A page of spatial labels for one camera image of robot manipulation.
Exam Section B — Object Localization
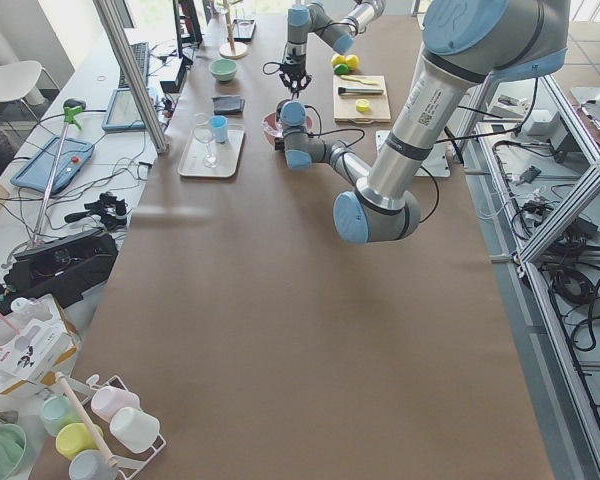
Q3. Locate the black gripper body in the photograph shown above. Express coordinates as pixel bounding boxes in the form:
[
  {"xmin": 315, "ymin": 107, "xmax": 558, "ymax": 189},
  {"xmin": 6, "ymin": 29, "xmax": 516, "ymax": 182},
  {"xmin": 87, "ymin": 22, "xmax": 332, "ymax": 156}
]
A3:
[{"xmin": 279, "ymin": 61, "xmax": 312, "ymax": 91}]

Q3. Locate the pink bowl of ice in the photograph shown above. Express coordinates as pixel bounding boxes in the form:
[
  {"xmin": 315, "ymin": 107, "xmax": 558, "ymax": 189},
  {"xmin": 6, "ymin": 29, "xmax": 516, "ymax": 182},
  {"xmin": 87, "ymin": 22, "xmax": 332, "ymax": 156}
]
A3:
[{"xmin": 262, "ymin": 112, "xmax": 313, "ymax": 148}]

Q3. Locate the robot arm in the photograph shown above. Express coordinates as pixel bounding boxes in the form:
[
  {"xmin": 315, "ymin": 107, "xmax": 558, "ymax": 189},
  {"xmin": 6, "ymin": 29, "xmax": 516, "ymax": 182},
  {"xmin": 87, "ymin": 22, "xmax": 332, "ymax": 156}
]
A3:
[
  {"xmin": 279, "ymin": 0, "xmax": 570, "ymax": 244},
  {"xmin": 279, "ymin": 0, "xmax": 386, "ymax": 98}
]

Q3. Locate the blue plastic cup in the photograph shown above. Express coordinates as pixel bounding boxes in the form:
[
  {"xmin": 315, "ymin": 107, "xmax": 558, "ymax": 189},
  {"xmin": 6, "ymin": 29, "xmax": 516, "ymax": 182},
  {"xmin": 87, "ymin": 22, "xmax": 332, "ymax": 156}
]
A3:
[{"xmin": 208, "ymin": 115, "xmax": 228, "ymax": 144}]

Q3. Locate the pink plastic cup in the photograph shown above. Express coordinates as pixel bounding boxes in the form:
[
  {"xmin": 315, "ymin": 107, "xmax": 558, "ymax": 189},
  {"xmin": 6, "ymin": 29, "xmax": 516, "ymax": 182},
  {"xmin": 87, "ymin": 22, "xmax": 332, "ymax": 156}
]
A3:
[{"xmin": 90, "ymin": 385, "xmax": 140, "ymax": 422}]

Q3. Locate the white plastic cup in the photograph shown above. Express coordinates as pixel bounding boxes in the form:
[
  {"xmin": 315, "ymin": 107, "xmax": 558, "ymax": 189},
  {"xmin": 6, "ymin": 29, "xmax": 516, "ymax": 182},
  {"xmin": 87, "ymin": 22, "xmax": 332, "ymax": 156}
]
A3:
[{"xmin": 109, "ymin": 406, "xmax": 160, "ymax": 453}]

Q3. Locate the mint green plastic cup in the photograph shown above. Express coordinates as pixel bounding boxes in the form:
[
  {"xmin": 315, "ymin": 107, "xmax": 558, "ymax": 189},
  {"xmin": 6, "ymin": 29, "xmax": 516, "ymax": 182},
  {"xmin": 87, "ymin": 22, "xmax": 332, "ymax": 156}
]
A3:
[{"xmin": 39, "ymin": 395, "xmax": 81, "ymax": 437}]

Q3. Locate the yellow plastic cup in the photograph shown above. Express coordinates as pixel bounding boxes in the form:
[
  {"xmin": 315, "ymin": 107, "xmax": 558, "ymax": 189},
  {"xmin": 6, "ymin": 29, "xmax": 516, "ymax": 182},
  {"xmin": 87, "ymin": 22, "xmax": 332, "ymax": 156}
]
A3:
[{"xmin": 55, "ymin": 422, "xmax": 98, "ymax": 461}]

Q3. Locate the grey plastic cup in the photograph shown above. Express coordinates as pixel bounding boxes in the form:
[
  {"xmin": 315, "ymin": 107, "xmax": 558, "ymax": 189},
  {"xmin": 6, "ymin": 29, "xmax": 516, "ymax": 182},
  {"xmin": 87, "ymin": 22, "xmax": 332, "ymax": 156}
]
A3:
[{"xmin": 69, "ymin": 450, "xmax": 117, "ymax": 480}]

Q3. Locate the green lime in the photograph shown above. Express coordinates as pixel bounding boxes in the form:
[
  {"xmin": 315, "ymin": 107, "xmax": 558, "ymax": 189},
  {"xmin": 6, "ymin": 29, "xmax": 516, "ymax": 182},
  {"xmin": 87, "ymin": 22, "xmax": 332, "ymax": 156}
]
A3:
[{"xmin": 333, "ymin": 64, "xmax": 350, "ymax": 76}]

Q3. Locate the yellow plastic knife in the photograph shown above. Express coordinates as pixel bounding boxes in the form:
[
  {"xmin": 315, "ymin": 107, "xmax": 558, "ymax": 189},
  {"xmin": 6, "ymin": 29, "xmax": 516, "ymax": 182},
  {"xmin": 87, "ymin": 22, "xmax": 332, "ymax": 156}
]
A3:
[{"xmin": 339, "ymin": 75, "xmax": 380, "ymax": 86}]

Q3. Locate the steel muddler black tip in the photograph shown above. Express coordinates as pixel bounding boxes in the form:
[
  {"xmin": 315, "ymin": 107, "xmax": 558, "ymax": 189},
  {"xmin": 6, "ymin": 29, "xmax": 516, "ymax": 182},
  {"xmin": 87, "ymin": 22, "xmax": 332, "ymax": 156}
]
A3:
[{"xmin": 337, "ymin": 86, "xmax": 384, "ymax": 96}]

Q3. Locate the bamboo cutting board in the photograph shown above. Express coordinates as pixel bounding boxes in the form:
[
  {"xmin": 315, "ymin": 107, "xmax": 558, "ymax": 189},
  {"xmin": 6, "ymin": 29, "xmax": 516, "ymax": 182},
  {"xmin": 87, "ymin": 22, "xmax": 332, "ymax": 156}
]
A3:
[{"xmin": 333, "ymin": 75, "xmax": 391, "ymax": 123}]

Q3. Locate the yellow lemon half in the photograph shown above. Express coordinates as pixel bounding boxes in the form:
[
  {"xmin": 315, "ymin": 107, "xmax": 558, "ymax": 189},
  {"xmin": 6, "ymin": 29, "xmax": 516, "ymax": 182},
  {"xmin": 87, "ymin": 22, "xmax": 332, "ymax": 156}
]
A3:
[{"xmin": 355, "ymin": 99, "xmax": 370, "ymax": 112}]

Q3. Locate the green ceramic bowl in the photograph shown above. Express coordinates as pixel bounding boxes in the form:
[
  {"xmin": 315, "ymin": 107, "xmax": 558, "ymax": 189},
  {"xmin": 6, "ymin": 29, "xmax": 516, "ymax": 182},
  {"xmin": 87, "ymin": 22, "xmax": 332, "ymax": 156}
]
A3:
[{"xmin": 208, "ymin": 58, "xmax": 237, "ymax": 82}]

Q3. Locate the grey folded cloth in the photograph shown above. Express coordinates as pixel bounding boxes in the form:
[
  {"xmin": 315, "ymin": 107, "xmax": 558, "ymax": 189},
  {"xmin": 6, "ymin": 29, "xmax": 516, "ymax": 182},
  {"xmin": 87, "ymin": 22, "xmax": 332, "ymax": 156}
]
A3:
[{"xmin": 212, "ymin": 95, "xmax": 245, "ymax": 115}]

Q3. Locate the clear wine glass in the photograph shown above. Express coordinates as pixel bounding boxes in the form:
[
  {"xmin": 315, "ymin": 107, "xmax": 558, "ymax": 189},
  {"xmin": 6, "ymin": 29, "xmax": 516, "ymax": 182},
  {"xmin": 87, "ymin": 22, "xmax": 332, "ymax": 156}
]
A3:
[{"xmin": 193, "ymin": 113, "xmax": 218, "ymax": 169}]

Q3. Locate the cream plastic tray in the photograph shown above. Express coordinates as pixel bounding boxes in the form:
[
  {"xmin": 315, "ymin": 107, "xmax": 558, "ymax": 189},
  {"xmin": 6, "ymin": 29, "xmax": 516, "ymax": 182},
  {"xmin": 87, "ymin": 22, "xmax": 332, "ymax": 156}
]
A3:
[{"xmin": 177, "ymin": 124, "xmax": 245, "ymax": 179}]

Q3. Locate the black keyboard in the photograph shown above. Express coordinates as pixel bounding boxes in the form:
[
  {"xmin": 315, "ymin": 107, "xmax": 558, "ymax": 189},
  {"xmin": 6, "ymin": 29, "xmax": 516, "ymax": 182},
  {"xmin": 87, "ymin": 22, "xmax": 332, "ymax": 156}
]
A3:
[{"xmin": 116, "ymin": 41, "xmax": 151, "ymax": 91}]

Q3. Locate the blue teach pendant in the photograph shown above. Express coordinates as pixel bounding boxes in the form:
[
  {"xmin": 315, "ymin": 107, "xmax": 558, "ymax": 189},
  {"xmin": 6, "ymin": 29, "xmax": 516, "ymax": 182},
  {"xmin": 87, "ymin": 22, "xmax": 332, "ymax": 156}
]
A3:
[
  {"xmin": 102, "ymin": 88, "xmax": 145, "ymax": 133},
  {"xmin": 10, "ymin": 136, "xmax": 95, "ymax": 194}
]

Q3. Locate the white chair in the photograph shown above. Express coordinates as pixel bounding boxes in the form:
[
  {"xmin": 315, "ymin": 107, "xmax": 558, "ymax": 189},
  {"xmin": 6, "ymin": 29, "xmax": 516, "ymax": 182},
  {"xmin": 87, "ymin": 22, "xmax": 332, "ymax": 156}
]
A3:
[{"xmin": 0, "ymin": 60, "xmax": 60, "ymax": 121}]

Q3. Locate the black bag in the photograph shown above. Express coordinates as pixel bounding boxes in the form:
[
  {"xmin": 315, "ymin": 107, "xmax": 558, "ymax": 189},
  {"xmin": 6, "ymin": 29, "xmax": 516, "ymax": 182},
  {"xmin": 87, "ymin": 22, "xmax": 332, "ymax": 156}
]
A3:
[{"xmin": 0, "ymin": 229, "xmax": 118, "ymax": 314}]

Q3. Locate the white cardboard box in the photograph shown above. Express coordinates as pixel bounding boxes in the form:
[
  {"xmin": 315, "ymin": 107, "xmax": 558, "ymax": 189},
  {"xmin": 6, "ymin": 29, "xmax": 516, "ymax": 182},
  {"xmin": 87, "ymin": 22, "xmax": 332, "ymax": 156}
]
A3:
[{"xmin": 0, "ymin": 294, "xmax": 82, "ymax": 398}]

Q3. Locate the wooden rolling stick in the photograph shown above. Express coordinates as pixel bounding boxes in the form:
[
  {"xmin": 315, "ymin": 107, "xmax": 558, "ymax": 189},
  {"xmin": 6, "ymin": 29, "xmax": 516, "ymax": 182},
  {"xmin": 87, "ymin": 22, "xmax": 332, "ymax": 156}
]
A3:
[{"xmin": 55, "ymin": 372, "xmax": 119, "ymax": 468}]

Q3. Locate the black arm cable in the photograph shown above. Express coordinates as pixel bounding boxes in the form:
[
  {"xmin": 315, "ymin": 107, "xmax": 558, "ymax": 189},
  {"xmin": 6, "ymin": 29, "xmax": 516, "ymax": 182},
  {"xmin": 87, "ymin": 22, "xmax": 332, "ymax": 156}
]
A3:
[{"xmin": 301, "ymin": 103, "xmax": 441, "ymax": 224}]

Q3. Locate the aluminium frame post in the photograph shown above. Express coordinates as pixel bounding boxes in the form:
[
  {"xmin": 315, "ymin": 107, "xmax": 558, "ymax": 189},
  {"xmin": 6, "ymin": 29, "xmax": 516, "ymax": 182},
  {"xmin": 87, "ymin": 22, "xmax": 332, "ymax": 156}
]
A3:
[{"xmin": 93, "ymin": 0, "xmax": 168, "ymax": 154}]

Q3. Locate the white wire cup rack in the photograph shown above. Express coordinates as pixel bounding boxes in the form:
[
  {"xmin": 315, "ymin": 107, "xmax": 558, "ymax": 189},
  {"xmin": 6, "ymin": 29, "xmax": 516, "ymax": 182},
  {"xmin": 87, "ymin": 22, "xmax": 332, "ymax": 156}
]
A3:
[{"xmin": 53, "ymin": 374, "xmax": 167, "ymax": 479}]

